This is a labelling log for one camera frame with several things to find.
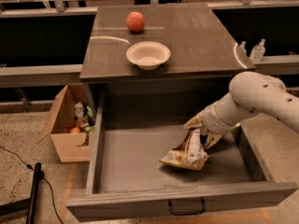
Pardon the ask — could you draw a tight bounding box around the brown chip bag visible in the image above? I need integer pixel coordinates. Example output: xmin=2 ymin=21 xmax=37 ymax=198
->
xmin=160 ymin=112 xmax=238 ymax=171

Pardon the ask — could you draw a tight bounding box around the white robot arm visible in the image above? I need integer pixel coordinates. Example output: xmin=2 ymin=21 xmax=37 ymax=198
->
xmin=203 ymin=72 xmax=299 ymax=135

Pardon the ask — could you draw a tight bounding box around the open grey drawer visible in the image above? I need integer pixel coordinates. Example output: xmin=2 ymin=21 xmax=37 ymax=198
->
xmin=67 ymin=91 xmax=298 ymax=221

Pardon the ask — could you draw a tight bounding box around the dark wooden counter cabinet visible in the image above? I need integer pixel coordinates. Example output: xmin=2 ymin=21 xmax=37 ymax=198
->
xmin=78 ymin=2 xmax=257 ymax=110

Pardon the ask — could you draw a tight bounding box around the white paper bowl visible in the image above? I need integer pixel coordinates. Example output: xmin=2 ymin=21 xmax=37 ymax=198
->
xmin=126 ymin=41 xmax=171 ymax=70

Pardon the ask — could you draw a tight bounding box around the white bottle in box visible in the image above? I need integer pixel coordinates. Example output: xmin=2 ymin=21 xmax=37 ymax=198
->
xmin=74 ymin=102 xmax=84 ymax=119

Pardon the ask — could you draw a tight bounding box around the red fruit in box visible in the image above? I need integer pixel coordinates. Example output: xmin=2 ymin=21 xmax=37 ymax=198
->
xmin=70 ymin=127 xmax=81 ymax=133

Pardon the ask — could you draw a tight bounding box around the red apple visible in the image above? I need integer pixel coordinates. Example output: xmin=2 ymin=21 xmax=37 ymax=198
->
xmin=126 ymin=11 xmax=145 ymax=33

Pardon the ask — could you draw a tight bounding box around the cardboard box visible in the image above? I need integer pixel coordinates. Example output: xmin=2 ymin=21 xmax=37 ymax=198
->
xmin=38 ymin=83 xmax=93 ymax=162

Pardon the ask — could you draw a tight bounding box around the clear sanitizer bottle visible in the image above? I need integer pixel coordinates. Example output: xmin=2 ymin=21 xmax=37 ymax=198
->
xmin=249 ymin=39 xmax=265 ymax=62

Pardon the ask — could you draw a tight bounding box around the black stand leg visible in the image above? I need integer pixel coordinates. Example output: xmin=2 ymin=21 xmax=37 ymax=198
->
xmin=0 ymin=162 xmax=43 ymax=224

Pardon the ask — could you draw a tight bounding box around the black drawer handle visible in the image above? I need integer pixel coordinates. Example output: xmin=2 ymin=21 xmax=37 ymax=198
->
xmin=168 ymin=199 xmax=206 ymax=217

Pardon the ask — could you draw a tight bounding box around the black cable on floor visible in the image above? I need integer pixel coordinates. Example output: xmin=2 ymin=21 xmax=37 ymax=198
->
xmin=0 ymin=145 xmax=64 ymax=224

